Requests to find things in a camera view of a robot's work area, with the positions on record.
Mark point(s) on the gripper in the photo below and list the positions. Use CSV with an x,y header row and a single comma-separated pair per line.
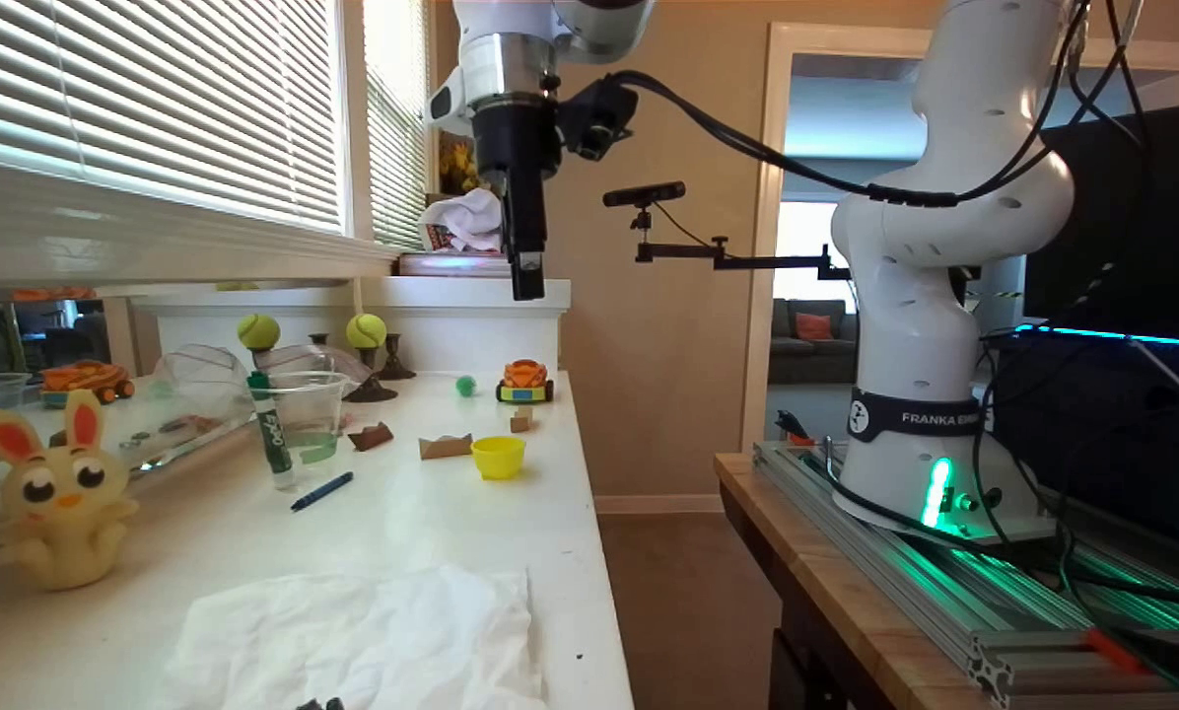
x,y
516,143

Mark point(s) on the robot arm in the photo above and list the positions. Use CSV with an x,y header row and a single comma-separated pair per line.
x,y
935,325

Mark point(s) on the orange toy car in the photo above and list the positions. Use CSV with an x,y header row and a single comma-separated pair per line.
x,y
525,380

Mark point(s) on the yellow bunny toy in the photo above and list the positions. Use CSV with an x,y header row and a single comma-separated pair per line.
x,y
62,503

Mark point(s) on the yellow flowers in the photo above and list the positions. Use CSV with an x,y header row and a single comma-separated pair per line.
x,y
461,168

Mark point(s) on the white cloth bundle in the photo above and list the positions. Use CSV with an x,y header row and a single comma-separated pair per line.
x,y
469,219

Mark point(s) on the window blind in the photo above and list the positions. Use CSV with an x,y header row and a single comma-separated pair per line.
x,y
156,99
397,128

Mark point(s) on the flat box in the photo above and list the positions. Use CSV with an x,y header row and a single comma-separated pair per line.
x,y
451,263

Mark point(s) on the tennis ball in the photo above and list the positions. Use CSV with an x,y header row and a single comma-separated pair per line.
x,y
258,331
366,330

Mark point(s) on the small green ball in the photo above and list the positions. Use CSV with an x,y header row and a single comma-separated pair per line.
x,y
465,386

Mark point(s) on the dark candle holder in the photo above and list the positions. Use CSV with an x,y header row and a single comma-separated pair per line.
x,y
370,380
395,360

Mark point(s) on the small wooden block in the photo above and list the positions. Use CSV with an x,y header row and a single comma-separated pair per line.
x,y
521,421

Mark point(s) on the brown folded paper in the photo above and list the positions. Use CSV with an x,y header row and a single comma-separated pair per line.
x,y
371,437
445,448

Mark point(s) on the yellow plastic cup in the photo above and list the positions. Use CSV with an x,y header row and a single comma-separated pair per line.
x,y
498,459

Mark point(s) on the clear plastic cup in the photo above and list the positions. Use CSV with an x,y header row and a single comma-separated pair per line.
x,y
318,419

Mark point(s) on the orange cushion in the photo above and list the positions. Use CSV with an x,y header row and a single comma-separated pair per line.
x,y
813,326

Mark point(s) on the grey sofa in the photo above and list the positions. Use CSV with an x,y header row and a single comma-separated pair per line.
x,y
806,357

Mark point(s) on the green marker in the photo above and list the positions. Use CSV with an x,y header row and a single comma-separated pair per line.
x,y
272,434

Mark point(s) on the black red tool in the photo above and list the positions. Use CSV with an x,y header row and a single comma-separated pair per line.
x,y
795,426

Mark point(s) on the blue crayon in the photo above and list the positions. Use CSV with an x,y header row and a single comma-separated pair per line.
x,y
321,491

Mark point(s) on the clear plastic dome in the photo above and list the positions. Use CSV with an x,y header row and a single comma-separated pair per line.
x,y
200,390

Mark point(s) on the white crumpled cloth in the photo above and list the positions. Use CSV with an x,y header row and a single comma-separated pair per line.
x,y
373,641

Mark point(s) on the mirror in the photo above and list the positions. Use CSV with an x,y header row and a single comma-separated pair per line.
x,y
18,335

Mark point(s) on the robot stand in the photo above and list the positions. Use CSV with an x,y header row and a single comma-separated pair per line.
x,y
846,602

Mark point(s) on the black monitor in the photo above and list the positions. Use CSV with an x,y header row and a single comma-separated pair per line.
x,y
1142,227

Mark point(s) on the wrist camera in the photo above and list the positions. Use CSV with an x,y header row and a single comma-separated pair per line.
x,y
599,113

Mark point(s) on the camera on mount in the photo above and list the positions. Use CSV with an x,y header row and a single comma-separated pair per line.
x,y
737,261

